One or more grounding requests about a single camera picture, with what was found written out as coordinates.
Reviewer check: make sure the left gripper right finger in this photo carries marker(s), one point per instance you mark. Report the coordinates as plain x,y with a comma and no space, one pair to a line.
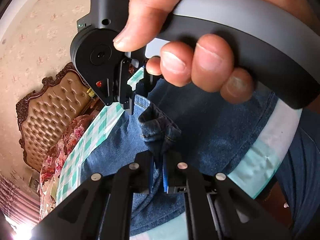
215,207

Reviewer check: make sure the pink floral quilt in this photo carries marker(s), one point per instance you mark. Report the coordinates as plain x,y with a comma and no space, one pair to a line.
55,159

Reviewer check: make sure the teal checkered bed sheet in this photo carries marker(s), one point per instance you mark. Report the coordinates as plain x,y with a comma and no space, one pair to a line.
157,215

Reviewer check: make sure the yellow green jar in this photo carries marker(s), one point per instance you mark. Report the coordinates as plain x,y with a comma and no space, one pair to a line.
91,93

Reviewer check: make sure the tufted tan leather headboard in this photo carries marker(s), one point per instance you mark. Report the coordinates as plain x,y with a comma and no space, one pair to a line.
44,115

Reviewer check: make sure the right hand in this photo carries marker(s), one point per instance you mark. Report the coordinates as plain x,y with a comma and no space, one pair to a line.
210,65

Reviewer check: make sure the dark blue denim pants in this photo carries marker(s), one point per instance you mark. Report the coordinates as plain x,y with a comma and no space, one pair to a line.
250,142

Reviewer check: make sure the pink curtain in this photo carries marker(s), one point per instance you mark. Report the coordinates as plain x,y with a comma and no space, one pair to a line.
18,206

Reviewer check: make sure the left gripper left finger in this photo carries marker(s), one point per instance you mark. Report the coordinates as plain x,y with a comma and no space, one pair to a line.
100,208

